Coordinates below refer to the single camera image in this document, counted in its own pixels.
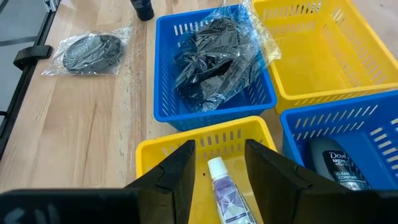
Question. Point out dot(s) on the black item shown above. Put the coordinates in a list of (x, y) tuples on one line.
[(93, 53), (211, 56)]

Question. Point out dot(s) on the black frame clamp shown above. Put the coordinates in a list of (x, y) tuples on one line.
[(32, 56)]

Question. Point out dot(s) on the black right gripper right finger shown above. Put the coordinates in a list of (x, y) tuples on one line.
[(280, 193)]

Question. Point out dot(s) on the lavender toothpaste tube white cap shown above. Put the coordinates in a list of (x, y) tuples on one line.
[(228, 196)]

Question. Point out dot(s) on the grey Dove roll-on deodorant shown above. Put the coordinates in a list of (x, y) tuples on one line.
[(323, 155)]

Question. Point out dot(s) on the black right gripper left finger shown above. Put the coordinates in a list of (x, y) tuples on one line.
[(174, 193)]

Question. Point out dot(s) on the yellow slotted plastic basket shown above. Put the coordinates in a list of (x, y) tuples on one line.
[(311, 62), (146, 161)]

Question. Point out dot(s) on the blue slotted plastic basket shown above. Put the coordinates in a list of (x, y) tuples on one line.
[(164, 105), (342, 107)]

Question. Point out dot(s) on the black table frame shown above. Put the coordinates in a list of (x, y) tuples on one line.
[(20, 90)]

